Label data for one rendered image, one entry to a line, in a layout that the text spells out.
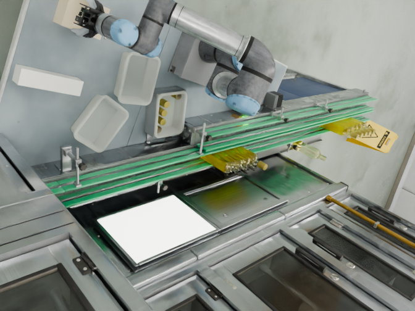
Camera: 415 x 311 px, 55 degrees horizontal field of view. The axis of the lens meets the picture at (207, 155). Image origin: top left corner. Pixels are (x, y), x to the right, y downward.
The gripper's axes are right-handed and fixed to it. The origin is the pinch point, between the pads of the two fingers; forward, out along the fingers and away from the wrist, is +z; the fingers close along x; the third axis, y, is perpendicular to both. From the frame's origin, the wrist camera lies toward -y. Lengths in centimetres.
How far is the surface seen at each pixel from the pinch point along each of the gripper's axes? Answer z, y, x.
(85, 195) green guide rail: -13, -18, 68
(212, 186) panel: -21, -82, 55
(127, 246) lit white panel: -40, -25, 75
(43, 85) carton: -0.9, 7.2, 28.8
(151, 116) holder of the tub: 1, -47, 31
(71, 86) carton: -0.8, -3.5, 26.6
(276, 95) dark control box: -2, -130, 0
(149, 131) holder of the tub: 2, -49, 39
